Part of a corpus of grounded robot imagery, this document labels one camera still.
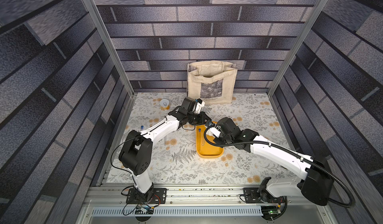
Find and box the aluminium mounting rail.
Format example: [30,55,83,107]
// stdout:
[76,184,337,224]

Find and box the beige canvas tote bag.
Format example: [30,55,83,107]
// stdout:
[187,60,237,104]

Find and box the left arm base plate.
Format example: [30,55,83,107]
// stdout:
[126,188,168,205]

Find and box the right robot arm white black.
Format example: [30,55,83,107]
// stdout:
[204,117,334,206]

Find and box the left controller board with wires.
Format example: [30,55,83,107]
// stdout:
[121,203,160,222]

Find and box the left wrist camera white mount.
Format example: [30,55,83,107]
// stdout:
[193,99,205,114]

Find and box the black corrugated cable conduit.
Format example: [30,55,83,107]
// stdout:
[203,125,356,208]

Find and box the white wipe cloth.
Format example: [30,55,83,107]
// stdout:
[204,121,216,136]

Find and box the right controller board green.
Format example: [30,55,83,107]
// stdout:
[261,205,281,222]

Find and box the yellow plastic tray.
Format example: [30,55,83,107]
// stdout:
[195,125,224,159]

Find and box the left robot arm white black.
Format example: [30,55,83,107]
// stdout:
[118,97,211,203]

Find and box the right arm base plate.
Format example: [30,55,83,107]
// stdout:
[242,188,286,204]

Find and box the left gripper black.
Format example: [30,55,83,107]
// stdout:
[187,111,212,125]

